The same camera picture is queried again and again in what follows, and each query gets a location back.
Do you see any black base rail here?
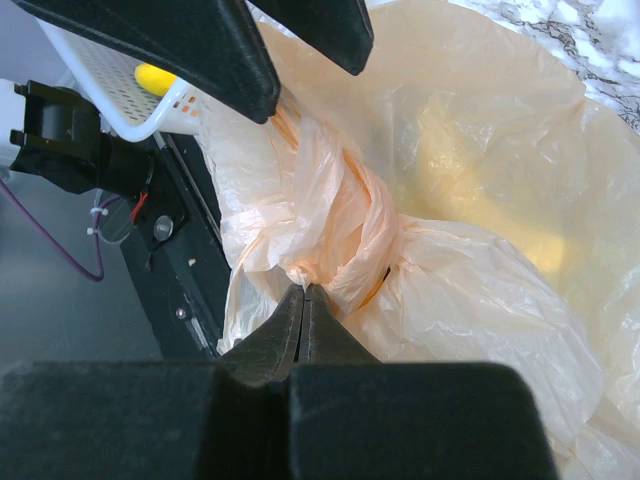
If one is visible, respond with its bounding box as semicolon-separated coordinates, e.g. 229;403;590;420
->
1;80;230;358

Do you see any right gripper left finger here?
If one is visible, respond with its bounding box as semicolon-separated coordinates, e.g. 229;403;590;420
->
219;285;305;386

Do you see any yellow banana bunch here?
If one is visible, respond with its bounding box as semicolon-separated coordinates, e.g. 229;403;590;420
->
396;92;568;282

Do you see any front yellow banana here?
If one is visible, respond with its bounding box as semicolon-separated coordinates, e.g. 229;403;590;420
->
134;63;177;97

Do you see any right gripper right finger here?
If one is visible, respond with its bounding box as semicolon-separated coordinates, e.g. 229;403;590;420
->
298;284;379;365

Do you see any peach plastic grocery bag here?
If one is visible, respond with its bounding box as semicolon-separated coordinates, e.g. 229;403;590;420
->
197;1;639;479

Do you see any white plastic fruit basket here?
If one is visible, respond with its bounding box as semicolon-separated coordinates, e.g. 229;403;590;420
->
39;21;198;142

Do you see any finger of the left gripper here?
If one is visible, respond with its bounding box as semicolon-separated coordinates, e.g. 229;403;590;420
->
251;0;374;76
17;0;281;124

